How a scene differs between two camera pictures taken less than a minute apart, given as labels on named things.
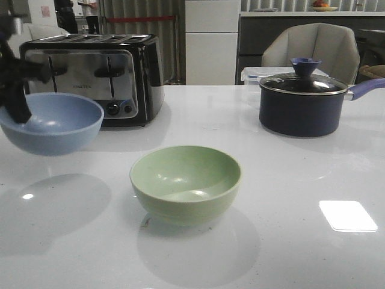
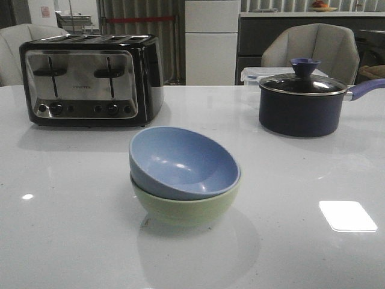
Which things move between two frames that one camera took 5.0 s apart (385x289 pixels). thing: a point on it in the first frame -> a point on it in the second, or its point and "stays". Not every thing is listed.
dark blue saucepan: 305,115 stays
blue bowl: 60,123 -> 181,164
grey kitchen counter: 255,28 stays
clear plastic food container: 253,76 stays
